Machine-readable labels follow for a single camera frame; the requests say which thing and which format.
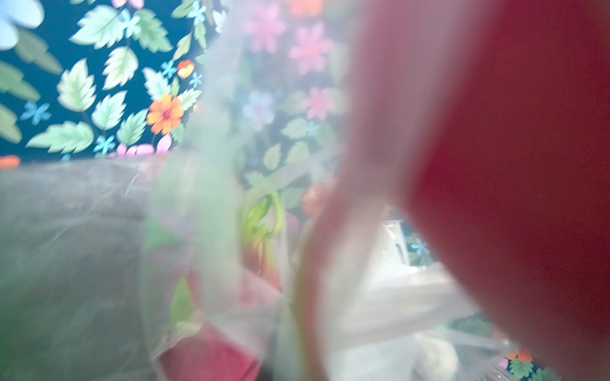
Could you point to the clear zip-top bag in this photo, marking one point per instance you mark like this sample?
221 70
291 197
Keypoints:
333 238

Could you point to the pink dragon fruit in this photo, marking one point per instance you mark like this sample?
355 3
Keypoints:
500 166

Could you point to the white teddy bear blue shirt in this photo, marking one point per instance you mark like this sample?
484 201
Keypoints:
436 360

